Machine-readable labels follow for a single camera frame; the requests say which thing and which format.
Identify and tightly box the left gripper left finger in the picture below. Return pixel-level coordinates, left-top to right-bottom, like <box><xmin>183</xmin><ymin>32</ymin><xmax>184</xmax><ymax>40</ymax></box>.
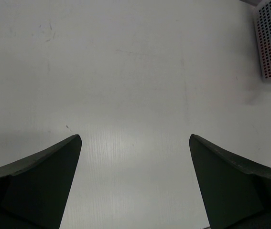
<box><xmin>0</xmin><ymin>135</ymin><xmax>82</xmax><ymax>229</ymax></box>

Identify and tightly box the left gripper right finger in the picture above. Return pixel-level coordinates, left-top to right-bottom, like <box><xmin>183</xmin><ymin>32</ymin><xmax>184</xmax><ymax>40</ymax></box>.
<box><xmin>189</xmin><ymin>135</ymin><xmax>271</xmax><ymax>229</ymax></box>

